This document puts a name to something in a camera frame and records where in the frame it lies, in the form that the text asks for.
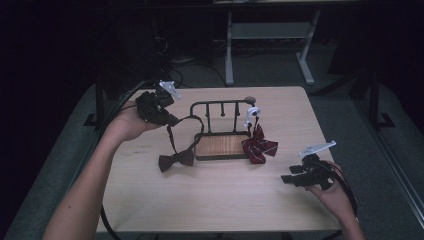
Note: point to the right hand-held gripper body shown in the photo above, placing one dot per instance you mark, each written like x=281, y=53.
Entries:
x=315, y=175

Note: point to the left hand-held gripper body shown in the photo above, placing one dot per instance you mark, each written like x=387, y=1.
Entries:
x=151, y=106

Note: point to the person's left hand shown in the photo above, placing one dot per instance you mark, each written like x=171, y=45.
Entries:
x=128, y=128

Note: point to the white plastic clip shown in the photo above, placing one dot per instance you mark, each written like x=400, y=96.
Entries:
x=250, y=115

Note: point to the black metal stand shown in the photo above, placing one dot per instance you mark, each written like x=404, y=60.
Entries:
x=375, y=100
x=99, y=100

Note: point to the person's right hand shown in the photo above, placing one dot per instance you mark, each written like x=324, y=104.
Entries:
x=335, y=200

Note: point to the plain dark red bow tie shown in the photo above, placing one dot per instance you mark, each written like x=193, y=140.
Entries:
x=176, y=160

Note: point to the grey metal table frame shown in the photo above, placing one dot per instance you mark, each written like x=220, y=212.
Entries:
x=266, y=30

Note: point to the striped dark red bow tie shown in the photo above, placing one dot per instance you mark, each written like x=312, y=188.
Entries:
x=258, y=146

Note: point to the black rack with wooden base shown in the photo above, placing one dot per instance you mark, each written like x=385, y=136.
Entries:
x=220, y=146

